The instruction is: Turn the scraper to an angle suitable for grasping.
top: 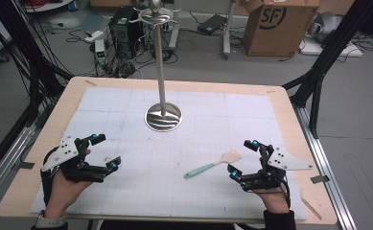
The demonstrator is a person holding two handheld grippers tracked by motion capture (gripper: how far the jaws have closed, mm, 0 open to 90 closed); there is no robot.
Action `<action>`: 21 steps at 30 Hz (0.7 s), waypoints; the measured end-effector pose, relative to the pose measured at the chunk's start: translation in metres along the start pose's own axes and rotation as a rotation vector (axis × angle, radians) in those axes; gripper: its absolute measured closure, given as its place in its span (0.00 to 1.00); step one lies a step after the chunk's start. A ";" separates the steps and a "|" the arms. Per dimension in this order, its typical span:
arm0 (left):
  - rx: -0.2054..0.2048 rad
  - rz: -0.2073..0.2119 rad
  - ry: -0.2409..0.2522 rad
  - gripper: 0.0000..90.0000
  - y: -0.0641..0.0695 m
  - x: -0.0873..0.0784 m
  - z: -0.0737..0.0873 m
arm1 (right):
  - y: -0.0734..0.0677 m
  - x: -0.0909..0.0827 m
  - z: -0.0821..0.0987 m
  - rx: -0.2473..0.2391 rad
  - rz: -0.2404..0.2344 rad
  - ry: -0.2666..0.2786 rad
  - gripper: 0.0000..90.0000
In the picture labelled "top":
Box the grey wristwatch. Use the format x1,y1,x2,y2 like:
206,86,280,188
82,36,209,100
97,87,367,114
35,210,68,229

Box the black computer tower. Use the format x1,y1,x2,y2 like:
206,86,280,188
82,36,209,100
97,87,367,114
108,5,144,59

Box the aluminium rail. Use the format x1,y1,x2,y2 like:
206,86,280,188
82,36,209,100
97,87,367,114
290,103,359,230
0,103,46,210

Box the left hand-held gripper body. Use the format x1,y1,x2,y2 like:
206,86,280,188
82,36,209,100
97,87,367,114
40,135,108,185

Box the white power strip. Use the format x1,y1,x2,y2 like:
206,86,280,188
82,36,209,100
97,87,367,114
83,30,105,44

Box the white device with green display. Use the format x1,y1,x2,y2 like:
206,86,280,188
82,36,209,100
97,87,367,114
94,38,107,66

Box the steel utensil rack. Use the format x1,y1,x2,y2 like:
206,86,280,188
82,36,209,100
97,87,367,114
129,0,184,133

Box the white flat board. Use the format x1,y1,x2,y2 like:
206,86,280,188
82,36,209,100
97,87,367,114
298,35,364,58

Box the black frame strut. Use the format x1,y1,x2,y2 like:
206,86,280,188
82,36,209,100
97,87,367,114
282,0,373,140
0,0,75,127

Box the grey round appliance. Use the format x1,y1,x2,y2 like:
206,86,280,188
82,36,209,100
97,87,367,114
308,11,345,45

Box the white grid mat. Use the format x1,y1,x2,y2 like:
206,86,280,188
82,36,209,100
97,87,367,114
29,86,309,222

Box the brown cardboard box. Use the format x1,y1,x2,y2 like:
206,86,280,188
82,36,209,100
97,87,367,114
242,0,321,58

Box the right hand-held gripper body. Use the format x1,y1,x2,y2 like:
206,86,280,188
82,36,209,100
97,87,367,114
238,143,314,194

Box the white round table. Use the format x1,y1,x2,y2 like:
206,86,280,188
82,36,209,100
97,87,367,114
23,0,76,14

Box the grey metal stand leg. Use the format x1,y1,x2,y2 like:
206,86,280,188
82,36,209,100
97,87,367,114
167,9,181,51
221,0,239,60

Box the flat black device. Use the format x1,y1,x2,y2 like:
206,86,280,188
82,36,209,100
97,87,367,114
197,13,228,35

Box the wooden spatula with green handle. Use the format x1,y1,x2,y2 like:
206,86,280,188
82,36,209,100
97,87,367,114
183,149,244,179

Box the person's right hand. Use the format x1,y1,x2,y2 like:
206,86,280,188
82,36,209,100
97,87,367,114
253,187,291,215

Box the person's left hand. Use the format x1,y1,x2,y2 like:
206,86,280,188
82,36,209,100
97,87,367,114
44,149,93,219

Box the tangle of black floor cables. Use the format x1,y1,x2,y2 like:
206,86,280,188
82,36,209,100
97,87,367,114
64,27,179,80

